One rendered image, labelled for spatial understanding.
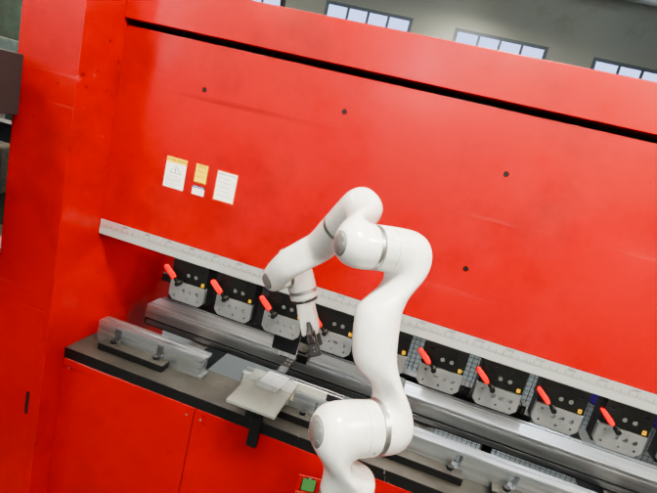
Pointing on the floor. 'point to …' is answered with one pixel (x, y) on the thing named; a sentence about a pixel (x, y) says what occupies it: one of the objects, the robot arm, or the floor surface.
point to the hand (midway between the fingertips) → (316, 347)
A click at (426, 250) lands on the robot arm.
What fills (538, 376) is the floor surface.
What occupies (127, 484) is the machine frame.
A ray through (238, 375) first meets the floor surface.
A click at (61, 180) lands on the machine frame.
